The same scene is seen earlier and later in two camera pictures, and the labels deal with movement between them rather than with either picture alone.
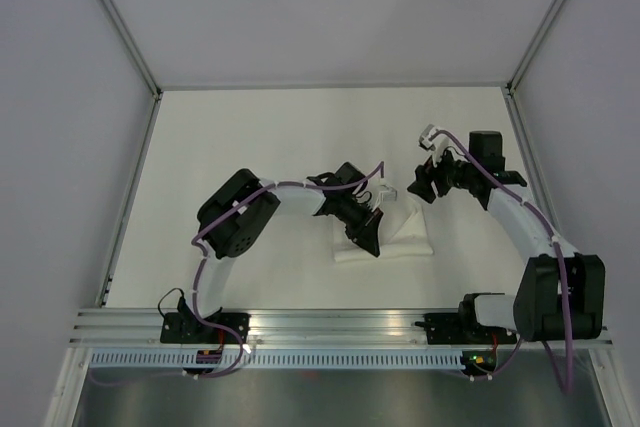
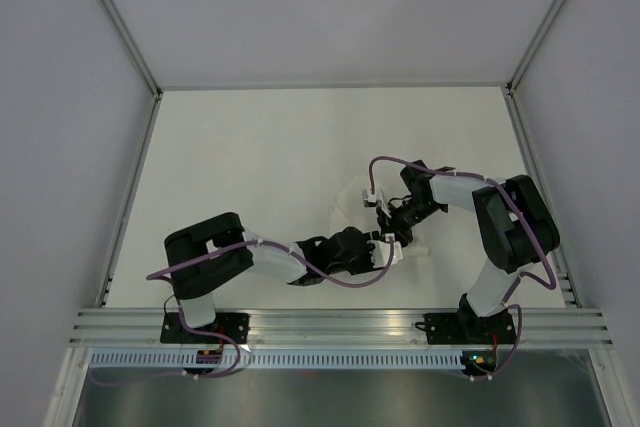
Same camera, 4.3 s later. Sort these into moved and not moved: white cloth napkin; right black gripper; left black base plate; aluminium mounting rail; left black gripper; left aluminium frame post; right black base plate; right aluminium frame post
Moved: right black gripper; left black gripper; white cloth napkin
Not moved: left black base plate; right aluminium frame post; right black base plate; left aluminium frame post; aluminium mounting rail
